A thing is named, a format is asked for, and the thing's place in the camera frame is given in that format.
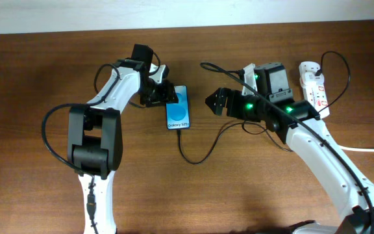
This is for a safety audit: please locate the blue Samsung smartphone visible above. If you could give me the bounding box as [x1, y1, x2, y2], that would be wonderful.
[166, 85, 190, 130]

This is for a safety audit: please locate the black USB charging cable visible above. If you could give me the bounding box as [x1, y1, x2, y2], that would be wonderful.
[176, 50, 352, 165]

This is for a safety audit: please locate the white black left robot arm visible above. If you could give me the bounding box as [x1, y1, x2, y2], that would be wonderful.
[68, 44, 178, 233]

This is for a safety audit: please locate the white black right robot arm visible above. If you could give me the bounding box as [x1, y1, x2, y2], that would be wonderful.
[205, 62, 374, 233]

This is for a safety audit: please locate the white charger adapter plug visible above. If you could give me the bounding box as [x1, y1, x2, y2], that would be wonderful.
[300, 71, 324, 88]

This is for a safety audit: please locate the white power strip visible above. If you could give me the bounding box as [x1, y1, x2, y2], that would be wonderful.
[299, 61, 330, 119]

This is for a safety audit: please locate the white power strip cord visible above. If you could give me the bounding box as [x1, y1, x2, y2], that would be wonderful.
[338, 145, 374, 155]

